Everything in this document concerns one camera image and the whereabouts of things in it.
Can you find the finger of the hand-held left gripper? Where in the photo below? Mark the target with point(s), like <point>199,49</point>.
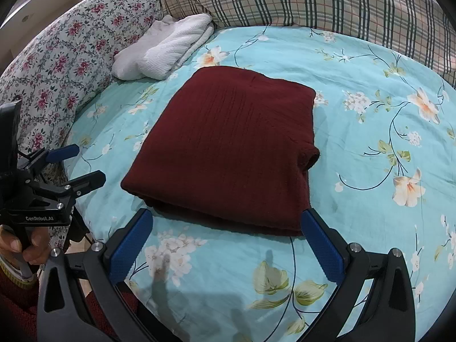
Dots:
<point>87,181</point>
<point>62,154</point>

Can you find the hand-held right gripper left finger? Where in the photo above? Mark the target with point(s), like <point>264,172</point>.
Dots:
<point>131,245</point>

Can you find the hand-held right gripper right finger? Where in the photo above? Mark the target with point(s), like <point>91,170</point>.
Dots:
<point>322,245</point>

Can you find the maroon knit sweater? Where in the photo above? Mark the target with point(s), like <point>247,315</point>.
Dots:
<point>221,142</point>

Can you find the person's left forearm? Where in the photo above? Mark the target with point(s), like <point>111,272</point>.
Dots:
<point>14,302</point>

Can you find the person's left hand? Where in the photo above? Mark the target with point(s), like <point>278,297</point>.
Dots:
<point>35,245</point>

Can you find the blue floral bed sheet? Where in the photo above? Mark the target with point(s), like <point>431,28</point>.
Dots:
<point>356,185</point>

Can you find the floral pink pillow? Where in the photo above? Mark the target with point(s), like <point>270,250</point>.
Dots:
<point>71,60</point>

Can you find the white folded towel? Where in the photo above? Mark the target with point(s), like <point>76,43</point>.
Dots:
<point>167,46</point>

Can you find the plaid quilt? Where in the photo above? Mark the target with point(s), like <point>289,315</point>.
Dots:
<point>302,0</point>

